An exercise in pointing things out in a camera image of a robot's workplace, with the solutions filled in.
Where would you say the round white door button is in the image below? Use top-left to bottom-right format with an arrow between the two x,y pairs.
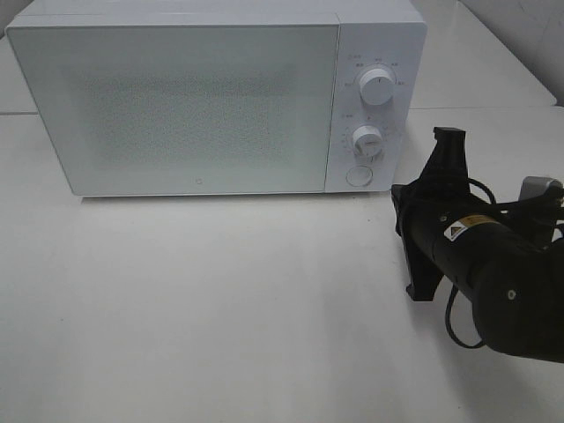
345,166 -> 373,188

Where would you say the white microwave oven body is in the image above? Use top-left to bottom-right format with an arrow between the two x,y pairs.
5,1 -> 427,196

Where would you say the white microwave door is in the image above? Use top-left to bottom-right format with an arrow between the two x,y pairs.
8,26 -> 338,197

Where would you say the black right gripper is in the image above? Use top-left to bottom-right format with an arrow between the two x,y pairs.
391,127 -> 496,302

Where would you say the upper white power knob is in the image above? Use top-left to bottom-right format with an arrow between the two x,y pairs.
357,65 -> 396,106

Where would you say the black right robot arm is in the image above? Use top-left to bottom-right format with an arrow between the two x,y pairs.
391,127 -> 563,362

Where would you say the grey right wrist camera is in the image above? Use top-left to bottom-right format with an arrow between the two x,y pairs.
518,176 -> 563,200

